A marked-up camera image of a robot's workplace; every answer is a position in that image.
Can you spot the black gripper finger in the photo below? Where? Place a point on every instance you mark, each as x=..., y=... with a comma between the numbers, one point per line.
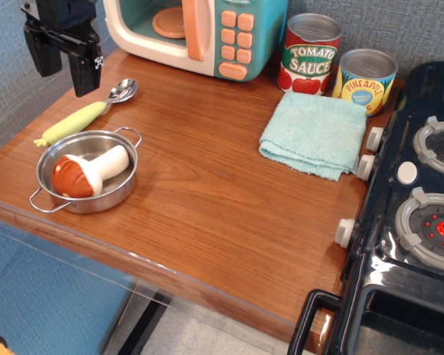
x=85, y=68
x=45, y=55

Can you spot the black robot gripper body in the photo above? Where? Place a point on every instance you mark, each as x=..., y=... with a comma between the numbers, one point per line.
x=68, y=24

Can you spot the brown and white toy mushroom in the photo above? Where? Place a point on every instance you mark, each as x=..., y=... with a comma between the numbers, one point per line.
x=76, y=177

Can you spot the stainless steel pot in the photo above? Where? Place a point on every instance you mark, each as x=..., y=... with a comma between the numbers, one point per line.
x=87, y=145

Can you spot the teal toy microwave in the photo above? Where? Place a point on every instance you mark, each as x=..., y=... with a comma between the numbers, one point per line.
x=232, y=40

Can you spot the tomato sauce can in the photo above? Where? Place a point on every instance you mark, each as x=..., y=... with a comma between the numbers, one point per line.
x=310, y=47

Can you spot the light blue folded cloth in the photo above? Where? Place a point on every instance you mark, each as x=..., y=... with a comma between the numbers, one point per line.
x=316, y=135

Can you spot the pineapple can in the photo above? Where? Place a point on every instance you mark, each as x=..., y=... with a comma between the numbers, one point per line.
x=365, y=77

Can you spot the white stove knob middle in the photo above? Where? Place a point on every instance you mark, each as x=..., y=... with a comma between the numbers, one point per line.
x=365, y=167

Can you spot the white stove knob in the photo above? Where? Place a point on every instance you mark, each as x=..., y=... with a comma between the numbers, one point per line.
x=344, y=232
x=365, y=167
x=374, y=138

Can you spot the white stove knob top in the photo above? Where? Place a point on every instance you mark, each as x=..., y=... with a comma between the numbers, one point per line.
x=374, y=138

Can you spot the white stove knob bottom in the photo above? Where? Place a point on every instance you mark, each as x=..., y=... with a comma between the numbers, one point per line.
x=344, y=232

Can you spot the black toy stove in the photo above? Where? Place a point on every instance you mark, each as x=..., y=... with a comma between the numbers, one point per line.
x=392, y=300

